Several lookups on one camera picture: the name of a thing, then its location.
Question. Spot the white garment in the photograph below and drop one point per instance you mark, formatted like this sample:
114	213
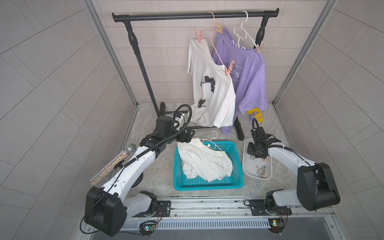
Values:
213	91
200	160

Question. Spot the left circuit board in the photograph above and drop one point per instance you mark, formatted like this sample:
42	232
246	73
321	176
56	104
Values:
147	228

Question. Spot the pink clothespin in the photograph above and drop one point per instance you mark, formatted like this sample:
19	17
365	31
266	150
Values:
260	48
199	35
229	69

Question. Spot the right circuit board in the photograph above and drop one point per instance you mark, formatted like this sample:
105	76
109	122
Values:
277	226

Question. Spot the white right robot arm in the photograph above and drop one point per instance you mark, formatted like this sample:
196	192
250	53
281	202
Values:
316	186

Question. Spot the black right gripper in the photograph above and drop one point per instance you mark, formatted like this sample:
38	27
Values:
249	152

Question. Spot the white plastic clothespin tray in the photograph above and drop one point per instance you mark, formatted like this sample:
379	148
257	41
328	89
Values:
256	168

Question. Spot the yellow plastic triangle toy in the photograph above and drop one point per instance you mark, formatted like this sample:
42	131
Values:
255	114

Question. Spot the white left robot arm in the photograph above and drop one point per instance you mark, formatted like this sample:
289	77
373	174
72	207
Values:
106	209

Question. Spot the black metal clothes rack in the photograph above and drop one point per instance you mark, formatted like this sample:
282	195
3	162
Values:
128	19

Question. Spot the circuit board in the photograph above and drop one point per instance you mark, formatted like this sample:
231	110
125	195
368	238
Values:
277	226
147	228

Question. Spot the black round base stand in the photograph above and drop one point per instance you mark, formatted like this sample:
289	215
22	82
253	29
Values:
138	181

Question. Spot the beige clothespin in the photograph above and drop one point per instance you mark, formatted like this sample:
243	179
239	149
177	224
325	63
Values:
218	28

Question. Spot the purple t-shirt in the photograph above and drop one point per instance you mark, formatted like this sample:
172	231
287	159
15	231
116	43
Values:
248	74

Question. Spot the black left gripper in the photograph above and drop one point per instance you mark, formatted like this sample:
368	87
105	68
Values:
187	138

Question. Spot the silver microphone head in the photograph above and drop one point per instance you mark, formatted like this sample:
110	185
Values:
130	149

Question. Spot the teal plastic laundry basket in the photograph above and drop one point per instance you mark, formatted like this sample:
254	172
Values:
235	181

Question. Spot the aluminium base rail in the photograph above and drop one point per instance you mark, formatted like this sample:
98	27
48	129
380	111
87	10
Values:
219	214

